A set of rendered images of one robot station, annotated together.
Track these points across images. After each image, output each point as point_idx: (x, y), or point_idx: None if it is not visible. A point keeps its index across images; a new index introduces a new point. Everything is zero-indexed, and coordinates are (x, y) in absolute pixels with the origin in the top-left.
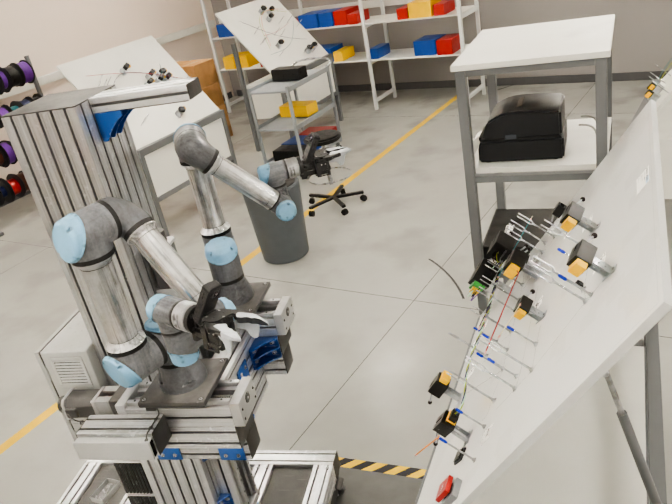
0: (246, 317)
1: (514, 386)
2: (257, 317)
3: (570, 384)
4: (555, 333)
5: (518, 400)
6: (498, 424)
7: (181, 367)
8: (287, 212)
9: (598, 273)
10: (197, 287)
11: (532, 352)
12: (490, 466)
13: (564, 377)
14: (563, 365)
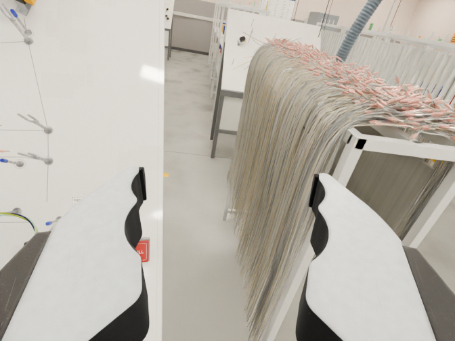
0: (125, 233)
1: (48, 158)
2: (122, 181)
3: (151, 65)
4: (22, 91)
5: (84, 148)
6: (89, 183)
7: None
8: None
9: (24, 5)
10: None
11: (1, 135)
12: (152, 178)
13: (131, 74)
14: (110, 75)
